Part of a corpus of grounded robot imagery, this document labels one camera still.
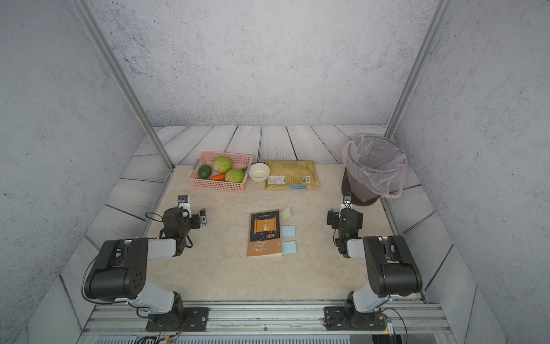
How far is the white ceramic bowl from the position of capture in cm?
113

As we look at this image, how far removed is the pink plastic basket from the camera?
42.1 inches

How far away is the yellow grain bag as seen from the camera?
3.72 ft

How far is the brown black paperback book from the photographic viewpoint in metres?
0.90

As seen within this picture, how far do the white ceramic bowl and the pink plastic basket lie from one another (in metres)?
0.02

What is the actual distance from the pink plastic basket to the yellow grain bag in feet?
0.39
